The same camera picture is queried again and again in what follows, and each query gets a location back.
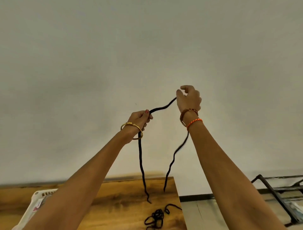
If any orange braided bracelet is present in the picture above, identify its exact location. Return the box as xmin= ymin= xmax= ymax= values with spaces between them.
xmin=186 ymin=118 xmax=204 ymax=130

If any gold bracelet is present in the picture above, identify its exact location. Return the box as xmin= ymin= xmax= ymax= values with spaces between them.
xmin=120 ymin=121 xmax=145 ymax=141

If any brown beaded bracelet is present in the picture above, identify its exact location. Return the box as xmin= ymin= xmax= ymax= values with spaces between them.
xmin=179 ymin=107 xmax=200 ymax=127

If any person's left forearm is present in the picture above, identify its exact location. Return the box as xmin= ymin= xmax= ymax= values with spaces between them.
xmin=24 ymin=129 xmax=142 ymax=230

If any black shoelace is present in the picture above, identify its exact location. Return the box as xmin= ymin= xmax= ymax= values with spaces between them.
xmin=144 ymin=203 xmax=183 ymax=230
xmin=137 ymin=97 xmax=190 ymax=205

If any person's right forearm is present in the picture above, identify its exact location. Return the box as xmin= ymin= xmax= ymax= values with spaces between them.
xmin=183 ymin=116 xmax=288 ymax=230

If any person's left hand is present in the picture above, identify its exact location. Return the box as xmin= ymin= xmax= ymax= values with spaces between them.
xmin=124 ymin=109 xmax=153 ymax=138

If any person's right hand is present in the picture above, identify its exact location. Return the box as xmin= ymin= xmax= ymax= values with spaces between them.
xmin=175 ymin=85 xmax=203 ymax=115

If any white plastic lattice basket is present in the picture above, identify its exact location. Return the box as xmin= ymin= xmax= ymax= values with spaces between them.
xmin=11 ymin=188 xmax=59 ymax=230

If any black tripod stand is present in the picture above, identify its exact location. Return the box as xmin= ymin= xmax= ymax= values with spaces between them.
xmin=250 ymin=173 xmax=303 ymax=227

